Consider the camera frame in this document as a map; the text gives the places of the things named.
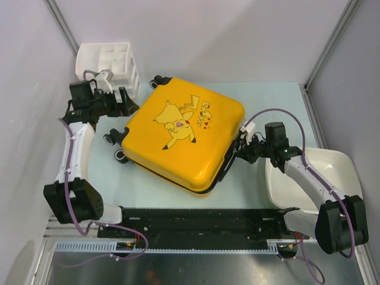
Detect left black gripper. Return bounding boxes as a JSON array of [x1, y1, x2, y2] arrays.
[[90, 87, 140, 118]]

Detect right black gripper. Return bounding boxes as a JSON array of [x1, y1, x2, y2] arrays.
[[236, 132, 274, 164]]

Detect yellow Pikachu hard-shell suitcase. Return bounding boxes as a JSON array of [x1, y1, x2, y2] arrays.
[[103, 75, 245, 195]]

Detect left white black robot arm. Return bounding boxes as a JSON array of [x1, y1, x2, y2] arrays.
[[43, 79, 139, 238]]

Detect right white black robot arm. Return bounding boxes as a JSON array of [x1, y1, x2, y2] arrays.
[[233, 122, 369, 254]]

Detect white plastic drawer organizer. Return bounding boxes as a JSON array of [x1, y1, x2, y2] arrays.
[[75, 42, 141, 99]]

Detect light blue table mat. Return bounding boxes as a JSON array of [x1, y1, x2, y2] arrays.
[[88, 82, 316, 208]]

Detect white plastic tray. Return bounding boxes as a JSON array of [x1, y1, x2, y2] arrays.
[[265, 147, 363, 214]]

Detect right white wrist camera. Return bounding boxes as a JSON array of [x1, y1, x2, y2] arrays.
[[239, 121, 256, 145]]

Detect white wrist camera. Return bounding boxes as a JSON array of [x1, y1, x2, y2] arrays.
[[239, 121, 256, 145], [94, 69, 114, 93]]

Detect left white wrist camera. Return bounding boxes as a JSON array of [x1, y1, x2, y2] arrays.
[[94, 69, 114, 93]]

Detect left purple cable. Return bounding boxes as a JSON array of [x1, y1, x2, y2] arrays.
[[58, 69, 148, 268]]

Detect purple cable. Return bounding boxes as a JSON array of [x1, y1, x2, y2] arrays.
[[243, 108, 357, 259], [58, 69, 148, 268]]

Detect grey slotted cable duct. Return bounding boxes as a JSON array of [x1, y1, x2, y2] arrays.
[[55, 240, 278, 255]]

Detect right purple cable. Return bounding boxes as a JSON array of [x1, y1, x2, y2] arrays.
[[243, 108, 357, 259]]

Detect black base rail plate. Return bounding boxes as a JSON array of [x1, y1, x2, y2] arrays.
[[97, 208, 296, 249]]

